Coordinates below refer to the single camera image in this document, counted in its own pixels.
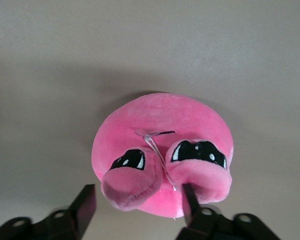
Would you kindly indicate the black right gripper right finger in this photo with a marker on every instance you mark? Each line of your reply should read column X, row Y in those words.
column 192, row 217

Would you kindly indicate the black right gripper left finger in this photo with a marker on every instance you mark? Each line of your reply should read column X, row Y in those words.
column 80, row 212

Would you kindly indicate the pink plush toy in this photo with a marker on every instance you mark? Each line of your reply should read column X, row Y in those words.
column 165, row 117

